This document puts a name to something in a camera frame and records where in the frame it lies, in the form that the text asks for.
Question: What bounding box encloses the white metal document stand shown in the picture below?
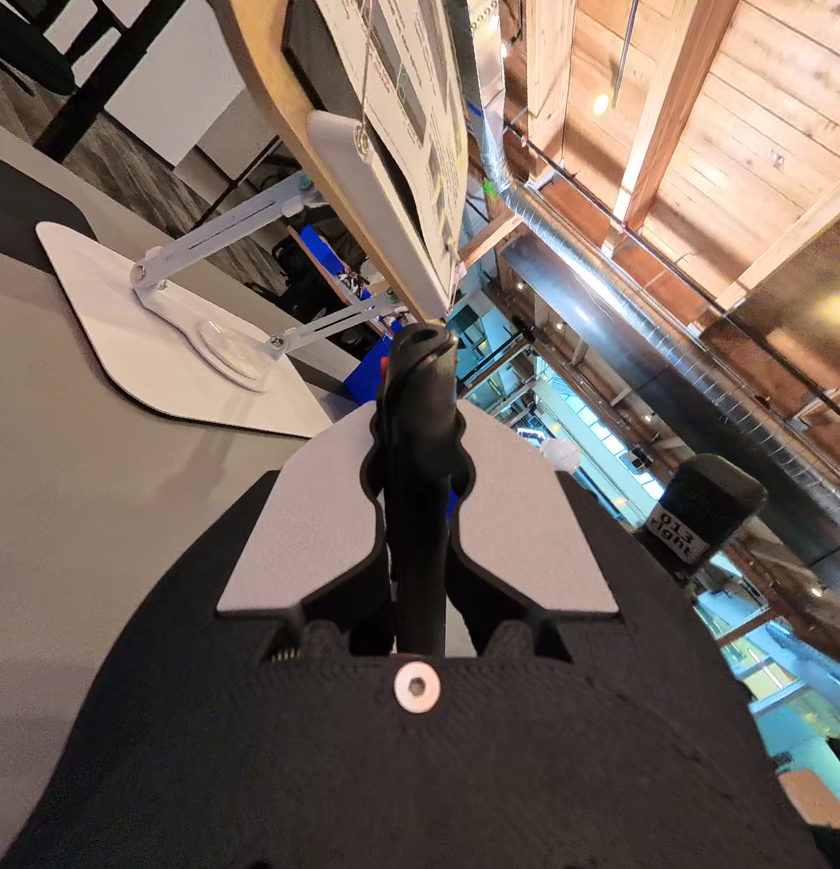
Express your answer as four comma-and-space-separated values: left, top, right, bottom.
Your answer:
36, 110, 456, 440

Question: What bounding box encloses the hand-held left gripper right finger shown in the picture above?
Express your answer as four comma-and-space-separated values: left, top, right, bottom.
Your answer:
447, 399, 621, 656

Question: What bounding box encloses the printed instruction sheet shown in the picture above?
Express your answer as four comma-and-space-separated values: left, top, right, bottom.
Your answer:
314, 0, 470, 281

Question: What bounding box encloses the wooden board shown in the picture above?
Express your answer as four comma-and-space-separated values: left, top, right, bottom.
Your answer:
209, 0, 465, 325

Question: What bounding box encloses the wooden table with black legs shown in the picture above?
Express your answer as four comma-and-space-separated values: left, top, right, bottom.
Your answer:
33, 0, 187, 165

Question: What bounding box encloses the black backing panel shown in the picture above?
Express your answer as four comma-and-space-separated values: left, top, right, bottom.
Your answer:
282, 0, 427, 225

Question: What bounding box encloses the small blue storage bin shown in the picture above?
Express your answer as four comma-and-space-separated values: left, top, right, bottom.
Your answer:
299, 225, 366, 303

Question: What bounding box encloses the blue plastic bin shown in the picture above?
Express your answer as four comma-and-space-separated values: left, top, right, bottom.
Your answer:
343, 336, 460, 522

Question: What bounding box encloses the black office chair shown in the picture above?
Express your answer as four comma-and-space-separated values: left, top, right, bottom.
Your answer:
0, 0, 79, 97

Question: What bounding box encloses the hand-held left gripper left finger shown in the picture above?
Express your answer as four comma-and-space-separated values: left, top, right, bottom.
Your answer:
217, 401, 395, 656

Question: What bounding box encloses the black remote control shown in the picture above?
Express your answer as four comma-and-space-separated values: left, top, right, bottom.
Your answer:
378, 322, 460, 656

